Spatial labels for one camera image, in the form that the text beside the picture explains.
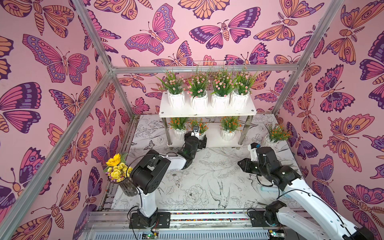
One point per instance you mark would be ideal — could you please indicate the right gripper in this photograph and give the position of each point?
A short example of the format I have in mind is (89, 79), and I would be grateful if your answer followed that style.
(247, 165)

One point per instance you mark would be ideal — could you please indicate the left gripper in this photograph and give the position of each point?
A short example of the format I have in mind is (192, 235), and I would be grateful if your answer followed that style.
(202, 144)

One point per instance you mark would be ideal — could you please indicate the orange flower pot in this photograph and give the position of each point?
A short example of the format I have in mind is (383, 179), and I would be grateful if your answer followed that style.
(179, 127)
(229, 126)
(275, 135)
(203, 126)

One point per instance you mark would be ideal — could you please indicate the pink flower pot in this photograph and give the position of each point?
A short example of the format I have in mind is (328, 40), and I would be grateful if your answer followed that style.
(197, 90)
(174, 85)
(223, 86)
(243, 82)

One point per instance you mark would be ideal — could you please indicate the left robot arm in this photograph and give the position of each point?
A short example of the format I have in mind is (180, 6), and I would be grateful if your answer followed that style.
(148, 174)

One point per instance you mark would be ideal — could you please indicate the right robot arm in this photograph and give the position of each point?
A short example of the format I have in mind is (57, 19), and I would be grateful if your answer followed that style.
(327, 224)

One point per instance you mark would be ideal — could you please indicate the white two-tier rack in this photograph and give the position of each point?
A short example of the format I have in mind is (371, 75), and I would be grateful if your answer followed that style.
(214, 132)

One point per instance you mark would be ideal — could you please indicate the light blue scoop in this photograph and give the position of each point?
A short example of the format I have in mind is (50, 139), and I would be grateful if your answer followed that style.
(269, 189)

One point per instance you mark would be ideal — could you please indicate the yellow flower bouquet vase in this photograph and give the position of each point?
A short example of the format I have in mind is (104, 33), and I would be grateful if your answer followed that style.
(119, 173)

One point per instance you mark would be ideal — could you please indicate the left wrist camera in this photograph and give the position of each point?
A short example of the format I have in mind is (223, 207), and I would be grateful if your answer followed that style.
(196, 132)

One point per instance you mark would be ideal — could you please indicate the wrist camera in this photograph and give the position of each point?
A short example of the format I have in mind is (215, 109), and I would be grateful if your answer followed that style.
(253, 151)
(196, 132)

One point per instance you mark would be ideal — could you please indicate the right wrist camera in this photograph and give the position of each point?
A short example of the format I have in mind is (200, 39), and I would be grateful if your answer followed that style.
(253, 151)

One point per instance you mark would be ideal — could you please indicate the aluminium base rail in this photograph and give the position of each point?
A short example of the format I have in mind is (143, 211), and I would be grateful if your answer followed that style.
(248, 224)

